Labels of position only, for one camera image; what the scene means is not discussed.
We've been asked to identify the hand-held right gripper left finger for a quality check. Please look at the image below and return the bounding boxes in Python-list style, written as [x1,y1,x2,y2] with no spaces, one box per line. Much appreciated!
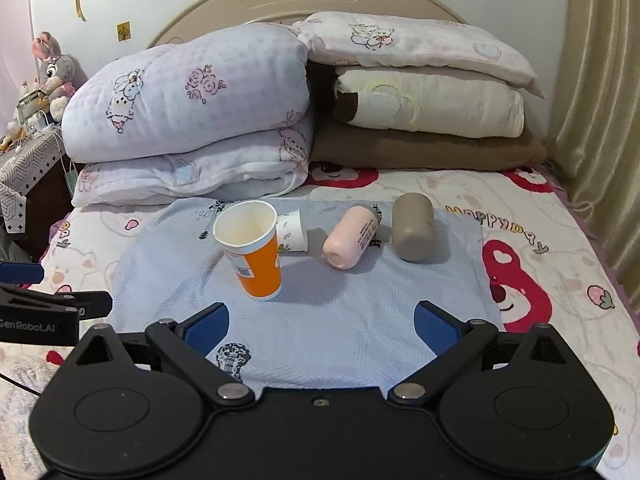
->
[65,302,255,409]

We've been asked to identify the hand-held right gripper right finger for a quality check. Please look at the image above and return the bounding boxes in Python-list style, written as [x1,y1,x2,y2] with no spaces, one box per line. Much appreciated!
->
[388,300,577,407]

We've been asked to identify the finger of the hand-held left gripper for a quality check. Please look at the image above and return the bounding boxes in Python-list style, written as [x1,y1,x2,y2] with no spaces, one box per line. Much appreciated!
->
[0,284,114,320]
[0,261,45,285]

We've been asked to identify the orange paper cup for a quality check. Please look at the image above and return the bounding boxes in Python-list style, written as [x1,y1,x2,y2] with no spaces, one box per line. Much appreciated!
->
[213,200,284,302]

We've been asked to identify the taupe plastic cup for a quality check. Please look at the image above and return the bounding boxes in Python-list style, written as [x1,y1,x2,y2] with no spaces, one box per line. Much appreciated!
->
[391,192,436,263]

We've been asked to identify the pink plastic cup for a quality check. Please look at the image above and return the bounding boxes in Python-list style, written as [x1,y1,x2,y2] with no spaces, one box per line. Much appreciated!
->
[322,204,384,271]

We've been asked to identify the small white paper cup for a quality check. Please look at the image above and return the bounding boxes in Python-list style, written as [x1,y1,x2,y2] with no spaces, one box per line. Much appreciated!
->
[276,208,308,254]

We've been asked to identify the dark nightstand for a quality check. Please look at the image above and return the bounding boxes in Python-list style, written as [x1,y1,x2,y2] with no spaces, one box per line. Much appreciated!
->
[0,160,77,262]

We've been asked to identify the light blue cloth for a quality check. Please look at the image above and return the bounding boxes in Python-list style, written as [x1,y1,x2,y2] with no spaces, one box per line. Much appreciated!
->
[107,197,503,391]

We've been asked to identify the green face mask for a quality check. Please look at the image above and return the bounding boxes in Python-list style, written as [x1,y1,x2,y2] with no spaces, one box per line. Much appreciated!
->
[63,162,84,197]

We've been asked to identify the patterned grey cloth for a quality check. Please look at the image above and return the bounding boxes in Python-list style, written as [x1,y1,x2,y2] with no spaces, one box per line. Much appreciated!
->
[0,129,69,234]

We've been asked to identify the folded brown blanket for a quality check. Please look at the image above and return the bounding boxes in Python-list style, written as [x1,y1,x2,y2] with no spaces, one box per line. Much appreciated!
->
[307,122,549,172]

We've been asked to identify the grey plush rabbit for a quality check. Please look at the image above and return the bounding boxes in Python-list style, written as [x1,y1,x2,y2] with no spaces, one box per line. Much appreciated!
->
[39,55,77,100]

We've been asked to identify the folded lavender quilt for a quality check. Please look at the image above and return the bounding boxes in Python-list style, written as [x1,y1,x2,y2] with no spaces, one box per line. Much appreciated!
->
[61,23,316,206]

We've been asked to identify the cream pillow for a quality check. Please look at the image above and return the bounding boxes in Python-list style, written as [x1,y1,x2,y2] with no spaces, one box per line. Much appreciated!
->
[332,65,526,139]

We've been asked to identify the pink window curtain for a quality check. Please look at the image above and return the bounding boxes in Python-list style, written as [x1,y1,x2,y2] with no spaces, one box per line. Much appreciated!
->
[0,0,37,128]

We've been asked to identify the beige curtain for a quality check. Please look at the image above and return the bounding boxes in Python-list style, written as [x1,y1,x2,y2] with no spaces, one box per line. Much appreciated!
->
[547,0,640,311]

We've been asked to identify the white printed pillow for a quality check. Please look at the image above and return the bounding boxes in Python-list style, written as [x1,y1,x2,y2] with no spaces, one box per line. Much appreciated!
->
[292,11,546,99]

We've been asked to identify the beige headboard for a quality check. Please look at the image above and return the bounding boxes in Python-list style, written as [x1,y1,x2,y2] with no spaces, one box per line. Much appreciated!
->
[149,0,471,52]

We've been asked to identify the black cable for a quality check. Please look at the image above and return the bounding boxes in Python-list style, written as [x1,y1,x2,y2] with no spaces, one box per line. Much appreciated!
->
[0,372,42,397]

